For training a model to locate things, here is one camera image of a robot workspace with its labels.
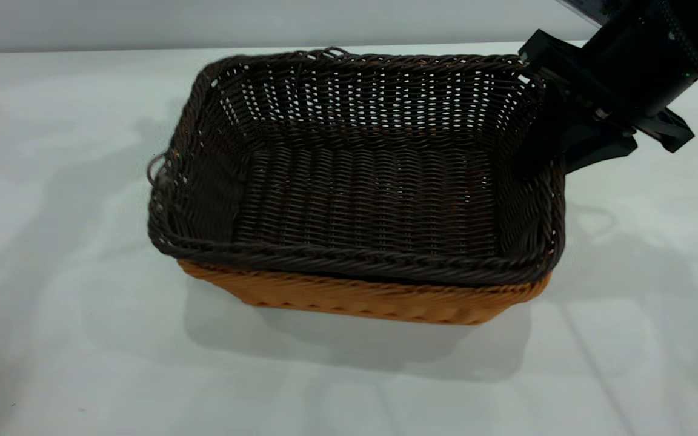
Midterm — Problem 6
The dark brown wicker basket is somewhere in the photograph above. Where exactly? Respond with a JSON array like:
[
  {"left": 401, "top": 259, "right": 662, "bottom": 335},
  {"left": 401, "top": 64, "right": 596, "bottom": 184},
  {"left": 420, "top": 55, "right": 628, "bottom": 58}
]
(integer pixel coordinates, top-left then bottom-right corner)
[{"left": 146, "top": 47, "right": 568, "bottom": 286}]

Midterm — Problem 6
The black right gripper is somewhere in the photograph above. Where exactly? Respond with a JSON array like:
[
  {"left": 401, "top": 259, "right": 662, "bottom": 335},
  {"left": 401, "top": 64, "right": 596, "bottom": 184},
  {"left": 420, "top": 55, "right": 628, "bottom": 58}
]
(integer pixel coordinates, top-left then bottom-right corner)
[{"left": 519, "top": 29, "right": 695, "bottom": 174}]

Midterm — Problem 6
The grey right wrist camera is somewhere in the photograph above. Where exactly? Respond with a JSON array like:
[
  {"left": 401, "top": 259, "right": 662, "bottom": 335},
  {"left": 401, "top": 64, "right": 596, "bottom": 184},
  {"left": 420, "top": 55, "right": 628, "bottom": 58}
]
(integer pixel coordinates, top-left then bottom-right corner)
[{"left": 557, "top": 0, "right": 613, "bottom": 28}]

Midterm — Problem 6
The black braided cable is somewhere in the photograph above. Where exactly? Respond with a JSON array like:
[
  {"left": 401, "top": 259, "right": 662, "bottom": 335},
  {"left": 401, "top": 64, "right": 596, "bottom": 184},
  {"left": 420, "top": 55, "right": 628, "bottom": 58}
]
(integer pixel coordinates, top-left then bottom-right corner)
[{"left": 658, "top": 0, "right": 698, "bottom": 131}]

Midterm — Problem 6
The orange wicker basket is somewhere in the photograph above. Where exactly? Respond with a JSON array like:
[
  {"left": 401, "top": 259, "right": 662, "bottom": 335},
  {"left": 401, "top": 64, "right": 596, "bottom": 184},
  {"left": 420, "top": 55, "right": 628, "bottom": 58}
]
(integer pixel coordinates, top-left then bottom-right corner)
[{"left": 176, "top": 259, "right": 553, "bottom": 326}]

